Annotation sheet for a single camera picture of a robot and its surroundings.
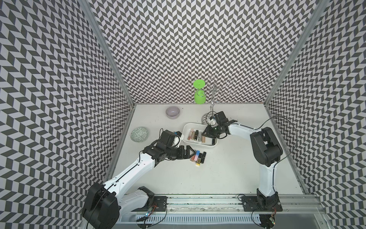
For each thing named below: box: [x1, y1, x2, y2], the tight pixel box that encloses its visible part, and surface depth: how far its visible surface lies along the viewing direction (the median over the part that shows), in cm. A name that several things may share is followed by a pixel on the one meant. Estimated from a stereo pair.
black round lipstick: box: [201, 151, 207, 164], surface depth 90 cm
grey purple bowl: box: [165, 106, 181, 120], surface depth 110 cm
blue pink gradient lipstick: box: [193, 150, 201, 162], surface depth 90 cm
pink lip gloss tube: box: [187, 128, 194, 141], surface depth 101 cm
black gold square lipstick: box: [195, 152, 203, 167], surface depth 88 cm
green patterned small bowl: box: [130, 126, 149, 143], surface depth 100 cm
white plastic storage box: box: [180, 123, 206, 147], surface depth 99 cm
